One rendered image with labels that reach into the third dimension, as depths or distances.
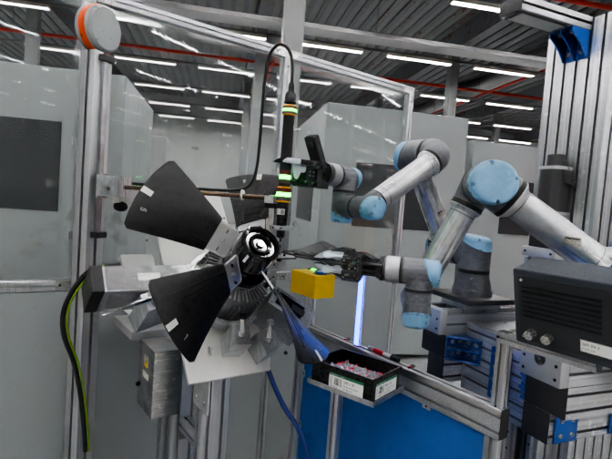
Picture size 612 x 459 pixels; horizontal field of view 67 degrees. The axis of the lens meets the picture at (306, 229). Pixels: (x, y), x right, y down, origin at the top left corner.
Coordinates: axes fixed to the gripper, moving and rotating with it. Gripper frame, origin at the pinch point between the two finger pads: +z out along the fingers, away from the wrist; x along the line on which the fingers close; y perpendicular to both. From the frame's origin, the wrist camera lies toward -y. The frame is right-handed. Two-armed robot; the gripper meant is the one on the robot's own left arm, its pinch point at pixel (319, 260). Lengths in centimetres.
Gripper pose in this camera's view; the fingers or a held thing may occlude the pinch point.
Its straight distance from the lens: 140.6
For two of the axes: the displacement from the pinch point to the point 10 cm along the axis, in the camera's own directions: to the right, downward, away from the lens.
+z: -9.5, -0.8, 2.9
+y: -3.0, 1.4, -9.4
